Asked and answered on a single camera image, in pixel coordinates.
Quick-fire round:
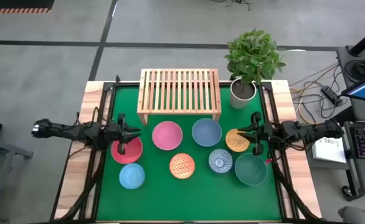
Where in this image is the plain red bowl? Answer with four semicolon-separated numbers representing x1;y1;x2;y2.
110;136;144;165

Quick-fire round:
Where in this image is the white plant pot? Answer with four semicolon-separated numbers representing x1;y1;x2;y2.
230;77;258;110

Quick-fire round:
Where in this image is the yellow floor cable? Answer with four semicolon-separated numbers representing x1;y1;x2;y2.
290;63;339;125

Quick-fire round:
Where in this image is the orange interior patterned bowl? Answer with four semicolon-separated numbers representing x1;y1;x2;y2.
169;152;196;180

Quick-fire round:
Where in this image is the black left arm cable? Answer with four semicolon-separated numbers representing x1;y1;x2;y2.
75;106;110;128

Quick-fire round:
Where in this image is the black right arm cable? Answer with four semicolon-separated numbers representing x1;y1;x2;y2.
263;135;298;164

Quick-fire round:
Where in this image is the black cart caster wheel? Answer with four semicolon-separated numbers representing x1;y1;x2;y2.
341;185;354;198

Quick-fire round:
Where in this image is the grey metal stand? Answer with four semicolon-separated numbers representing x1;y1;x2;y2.
0;133;34;224

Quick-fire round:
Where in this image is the slatted wooden shelf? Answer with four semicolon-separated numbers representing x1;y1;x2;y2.
136;68;222;126

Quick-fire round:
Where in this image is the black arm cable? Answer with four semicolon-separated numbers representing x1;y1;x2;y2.
75;106;110;128
263;135;298;164

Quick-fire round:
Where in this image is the orange black hazard tape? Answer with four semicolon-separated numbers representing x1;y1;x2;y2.
0;7;52;15

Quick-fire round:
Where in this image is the coiled black cable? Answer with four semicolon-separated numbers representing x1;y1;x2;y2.
345;58;365;81

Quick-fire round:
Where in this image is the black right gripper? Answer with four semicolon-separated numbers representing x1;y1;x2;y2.
236;111;275;157

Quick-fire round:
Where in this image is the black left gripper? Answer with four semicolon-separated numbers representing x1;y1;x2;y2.
106;113;143;156

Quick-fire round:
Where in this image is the plain pink bowl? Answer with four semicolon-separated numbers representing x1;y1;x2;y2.
151;120;184;151

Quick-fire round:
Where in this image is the white paper sheet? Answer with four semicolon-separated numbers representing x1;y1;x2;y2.
311;136;347;164

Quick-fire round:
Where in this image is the light blue interior patterned bowl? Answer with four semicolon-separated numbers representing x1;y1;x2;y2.
118;162;146;190

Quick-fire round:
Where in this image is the green table mat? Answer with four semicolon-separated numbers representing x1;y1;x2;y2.
95;85;283;222

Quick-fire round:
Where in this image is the black table frame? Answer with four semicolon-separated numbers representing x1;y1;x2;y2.
50;74;324;224

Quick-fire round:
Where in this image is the plain slate blue bowl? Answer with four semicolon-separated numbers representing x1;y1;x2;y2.
191;118;223;147

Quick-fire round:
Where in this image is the green leafy plant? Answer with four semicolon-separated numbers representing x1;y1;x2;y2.
224;28;287;86

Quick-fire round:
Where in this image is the plain teal bowl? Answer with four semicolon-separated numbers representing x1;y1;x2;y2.
234;152;268;187

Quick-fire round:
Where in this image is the blue white striped bowl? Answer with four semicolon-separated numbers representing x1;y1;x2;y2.
208;148;234;174

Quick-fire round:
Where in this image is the black floor cable bundle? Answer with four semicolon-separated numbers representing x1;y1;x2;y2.
212;0;252;12

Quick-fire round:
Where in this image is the black power strip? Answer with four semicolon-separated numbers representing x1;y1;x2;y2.
320;85;342;106

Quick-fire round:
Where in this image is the grey rounded object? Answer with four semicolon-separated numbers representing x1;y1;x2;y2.
338;205;365;224

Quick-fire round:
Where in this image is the yellow interior patterned bowl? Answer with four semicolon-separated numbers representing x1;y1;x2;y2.
225;128;250;153

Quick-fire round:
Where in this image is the black floor mat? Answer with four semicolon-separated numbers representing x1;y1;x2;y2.
0;0;55;10

